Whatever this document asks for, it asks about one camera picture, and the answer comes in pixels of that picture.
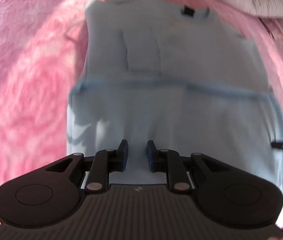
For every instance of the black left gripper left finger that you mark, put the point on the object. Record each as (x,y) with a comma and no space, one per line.
(53,192)

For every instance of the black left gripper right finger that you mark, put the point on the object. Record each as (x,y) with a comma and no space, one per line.
(225,194)

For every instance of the light blue sweatshirt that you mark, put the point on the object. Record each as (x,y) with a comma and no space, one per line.
(188,82)

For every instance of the pink floral fleece blanket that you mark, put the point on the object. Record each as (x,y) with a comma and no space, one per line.
(43,45)

